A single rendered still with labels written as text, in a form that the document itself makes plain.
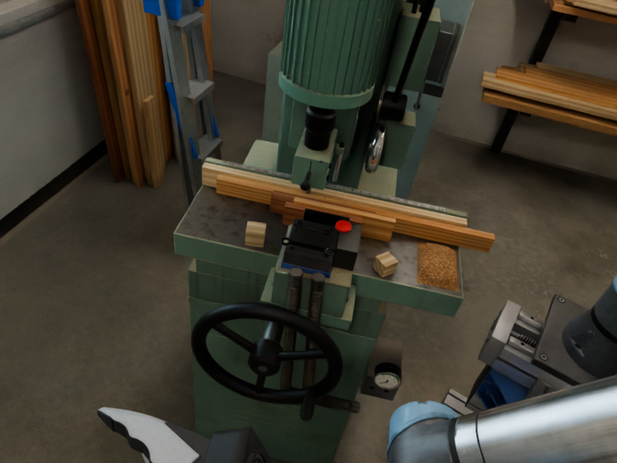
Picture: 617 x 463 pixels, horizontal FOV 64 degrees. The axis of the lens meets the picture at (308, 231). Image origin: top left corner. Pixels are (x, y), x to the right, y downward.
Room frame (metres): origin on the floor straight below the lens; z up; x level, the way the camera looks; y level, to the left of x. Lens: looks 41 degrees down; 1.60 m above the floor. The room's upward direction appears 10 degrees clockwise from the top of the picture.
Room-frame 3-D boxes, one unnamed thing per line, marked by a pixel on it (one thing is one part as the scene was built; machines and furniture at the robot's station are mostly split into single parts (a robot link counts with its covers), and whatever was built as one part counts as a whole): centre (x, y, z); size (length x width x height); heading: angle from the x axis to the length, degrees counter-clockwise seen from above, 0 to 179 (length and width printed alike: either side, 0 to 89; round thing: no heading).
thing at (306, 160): (0.89, 0.01, 1.03); 0.14 x 0.07 x 0.09; 176
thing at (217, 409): (0.99, 0.01, 0.36); 0.58 x 0.45 x 0.71; 176
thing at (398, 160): (1.04, -0.15, 1.02); 0.09 x 0.07 x 0.12; 86
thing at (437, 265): (0.76, -0.28, 0.91); 0.12 x 0.09 x 0.03; 176
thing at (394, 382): (0.64, -0.23, 0.65); 0.06 x 0.04 x 0.08; 86
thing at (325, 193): (0.88, -0.04, 0.93); 0.60 x 0.02 x 0.05; 86
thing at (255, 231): (0.74, 0.11, 0.92); 0.04 x 0.03 x 0.04; 93
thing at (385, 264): (0.72, -0.16, 0.92); 0.03 x 0.03 x 0.03; 39
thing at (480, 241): (0.86, -0.09, 0.92); 0.62 x 0.02 x 0.04; 86
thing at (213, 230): (0.76, -0.03, 0.87); 0.61 x 0.30 x 0.06; 86
